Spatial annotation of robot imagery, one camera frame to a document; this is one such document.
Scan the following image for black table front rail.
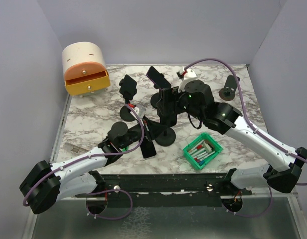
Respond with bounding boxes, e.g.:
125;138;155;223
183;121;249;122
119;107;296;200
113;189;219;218
57;173;285;207

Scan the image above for black phone stand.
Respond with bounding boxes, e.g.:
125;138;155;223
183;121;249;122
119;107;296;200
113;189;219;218
155;127;176;147
150;84;166;109
119;98;136;122

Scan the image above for grey silver phone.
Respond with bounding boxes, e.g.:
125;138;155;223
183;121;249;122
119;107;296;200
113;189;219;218
140;139;157;159

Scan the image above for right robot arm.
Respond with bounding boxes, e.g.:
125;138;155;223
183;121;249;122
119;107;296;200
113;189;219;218
154;80;307;195

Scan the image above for white eraser in bin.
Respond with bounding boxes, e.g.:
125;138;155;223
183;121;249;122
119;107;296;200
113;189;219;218
202;141;214;153

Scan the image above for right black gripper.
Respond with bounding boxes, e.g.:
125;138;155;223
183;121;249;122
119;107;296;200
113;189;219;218
156;86;204;122

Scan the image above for black phone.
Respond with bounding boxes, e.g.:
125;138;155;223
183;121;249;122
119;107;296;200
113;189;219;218
157;88;177;127

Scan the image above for orange drawer box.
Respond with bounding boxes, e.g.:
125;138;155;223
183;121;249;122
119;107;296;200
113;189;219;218
62;42;111;96

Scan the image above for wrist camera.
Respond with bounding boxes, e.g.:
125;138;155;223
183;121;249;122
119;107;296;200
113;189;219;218
177;69;197;92
133;105;146;118

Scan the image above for markers in bin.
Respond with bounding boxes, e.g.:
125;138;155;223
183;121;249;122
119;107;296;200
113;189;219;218
188;140;215;164

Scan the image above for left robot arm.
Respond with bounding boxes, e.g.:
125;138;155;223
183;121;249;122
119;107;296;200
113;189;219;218
19;119;175;214

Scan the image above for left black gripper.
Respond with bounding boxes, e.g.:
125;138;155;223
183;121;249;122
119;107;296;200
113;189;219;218
119;115;167;149

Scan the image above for green plastic bin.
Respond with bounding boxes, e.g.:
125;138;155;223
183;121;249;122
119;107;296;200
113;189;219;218
183;133;223;170

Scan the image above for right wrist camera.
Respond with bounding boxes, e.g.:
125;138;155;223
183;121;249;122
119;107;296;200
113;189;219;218
177;69;197;92

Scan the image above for wood base phone stand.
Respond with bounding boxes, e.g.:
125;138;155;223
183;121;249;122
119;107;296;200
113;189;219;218
219;75;237;101

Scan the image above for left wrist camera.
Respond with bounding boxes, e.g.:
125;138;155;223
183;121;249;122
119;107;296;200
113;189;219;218
133;105;146;118

